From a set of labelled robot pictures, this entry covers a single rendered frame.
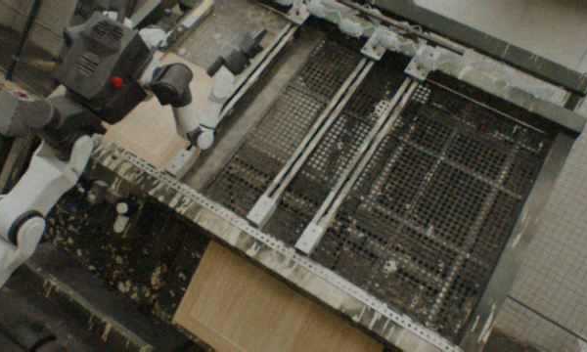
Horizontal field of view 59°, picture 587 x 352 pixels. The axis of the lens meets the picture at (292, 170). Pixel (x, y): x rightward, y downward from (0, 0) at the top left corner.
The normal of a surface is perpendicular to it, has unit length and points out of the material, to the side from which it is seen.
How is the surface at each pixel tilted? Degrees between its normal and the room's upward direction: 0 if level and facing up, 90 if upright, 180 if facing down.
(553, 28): 90
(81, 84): 82
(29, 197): 64
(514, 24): 90
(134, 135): 57
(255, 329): 90
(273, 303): 90
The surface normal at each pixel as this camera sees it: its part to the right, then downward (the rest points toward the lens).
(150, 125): -0.02, -0.48
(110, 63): -0.24, -0.12
